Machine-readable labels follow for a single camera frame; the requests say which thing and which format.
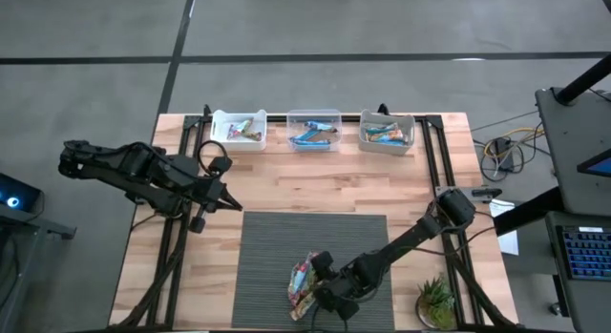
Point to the dark grey keyboard desk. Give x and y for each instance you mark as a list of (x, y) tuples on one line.
[(584, 309)]

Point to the white storage bin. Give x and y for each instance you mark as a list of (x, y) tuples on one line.
[(238, 146)]

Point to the clear plastic storage bin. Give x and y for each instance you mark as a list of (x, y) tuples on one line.
[(329, 149)]

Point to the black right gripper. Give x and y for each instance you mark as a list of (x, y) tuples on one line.
[(343, 285)]

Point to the black aluminium frame rail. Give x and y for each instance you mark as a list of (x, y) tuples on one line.
[(277, 118)]

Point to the white paper sheet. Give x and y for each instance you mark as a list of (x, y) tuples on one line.
[(510, 242)]

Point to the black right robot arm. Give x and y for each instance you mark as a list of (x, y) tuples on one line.
[(420, 228)]

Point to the grey woven mat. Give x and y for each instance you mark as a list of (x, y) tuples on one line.
[(267, 256)]

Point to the dark grey operator desk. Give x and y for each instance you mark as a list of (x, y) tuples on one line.
[(573, 151)]

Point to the black pole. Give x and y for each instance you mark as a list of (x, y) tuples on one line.
[(584, 79)]

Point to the black support bar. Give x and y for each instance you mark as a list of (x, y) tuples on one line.
[(525, 214)]

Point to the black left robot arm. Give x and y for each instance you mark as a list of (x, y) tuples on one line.
[(133, 168)]

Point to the red and blue granola bar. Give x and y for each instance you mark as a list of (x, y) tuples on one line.
[(300, 276)]

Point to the potted succulent plant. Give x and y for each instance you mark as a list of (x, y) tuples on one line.
[(435, 302)]

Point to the light blue orange-ended bar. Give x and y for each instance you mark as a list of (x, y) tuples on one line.
[(379, 129), (393, 142)]

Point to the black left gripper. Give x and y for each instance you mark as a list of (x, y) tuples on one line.
[(207, 199)]

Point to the black power adapter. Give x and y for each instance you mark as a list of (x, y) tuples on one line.
[(502, 154)]

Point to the tablet with blue screen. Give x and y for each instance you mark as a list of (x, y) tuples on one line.
[(599, 167)]

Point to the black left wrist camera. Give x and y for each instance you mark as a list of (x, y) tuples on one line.
[(220, 166)]

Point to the backlit computer keyboard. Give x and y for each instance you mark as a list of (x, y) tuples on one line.
[(589, 253)]

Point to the dark grey equipment cart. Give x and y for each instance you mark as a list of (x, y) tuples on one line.
[(52, 230)]

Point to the black caster wheel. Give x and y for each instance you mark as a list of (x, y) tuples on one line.
[(556, 309)]

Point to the computer tower with blue light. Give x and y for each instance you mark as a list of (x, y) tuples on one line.
[(14, 194)]

